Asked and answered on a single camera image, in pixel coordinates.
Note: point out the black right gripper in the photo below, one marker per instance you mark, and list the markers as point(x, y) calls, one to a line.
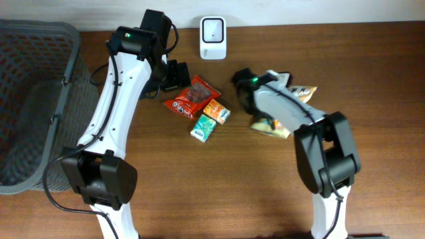
point(241, 78)

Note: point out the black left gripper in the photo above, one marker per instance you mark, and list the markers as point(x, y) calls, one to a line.
point(179, 75)

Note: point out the red candy bag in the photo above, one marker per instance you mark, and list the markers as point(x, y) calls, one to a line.
point(193, 98)

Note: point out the yellow wet wipes pack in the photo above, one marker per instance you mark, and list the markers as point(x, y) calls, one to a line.
point(271, 126)

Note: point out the orange Kleenex tissue pack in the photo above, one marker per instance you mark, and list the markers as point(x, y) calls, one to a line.
point(216, 111)

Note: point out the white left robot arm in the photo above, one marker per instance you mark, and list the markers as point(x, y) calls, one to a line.
point(96, 168)

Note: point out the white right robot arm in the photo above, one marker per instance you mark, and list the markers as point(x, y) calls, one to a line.
point(326, 154)

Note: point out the white barcode scanner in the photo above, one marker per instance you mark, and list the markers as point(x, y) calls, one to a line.
point(213, 38)

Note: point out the green Kleenex tissue pack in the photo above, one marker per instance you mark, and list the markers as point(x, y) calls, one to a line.
point(203, 128)

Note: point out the grey plastic basket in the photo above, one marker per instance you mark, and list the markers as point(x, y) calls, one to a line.
point(47, 100)

